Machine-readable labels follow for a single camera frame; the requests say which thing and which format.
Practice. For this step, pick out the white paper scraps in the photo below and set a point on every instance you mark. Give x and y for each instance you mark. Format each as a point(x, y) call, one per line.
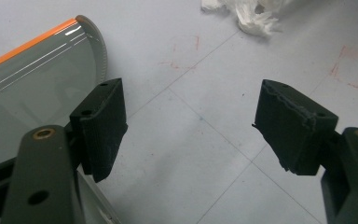
point(254, 15)

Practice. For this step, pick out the grey dustpan with orange edge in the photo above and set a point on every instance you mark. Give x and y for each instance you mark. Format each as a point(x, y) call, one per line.
point(31, 90)

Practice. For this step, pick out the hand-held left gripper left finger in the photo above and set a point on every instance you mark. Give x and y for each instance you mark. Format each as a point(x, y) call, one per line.
point(101, 124)

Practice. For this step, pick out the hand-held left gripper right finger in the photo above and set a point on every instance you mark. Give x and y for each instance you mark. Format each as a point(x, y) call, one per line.
point(292, 130)

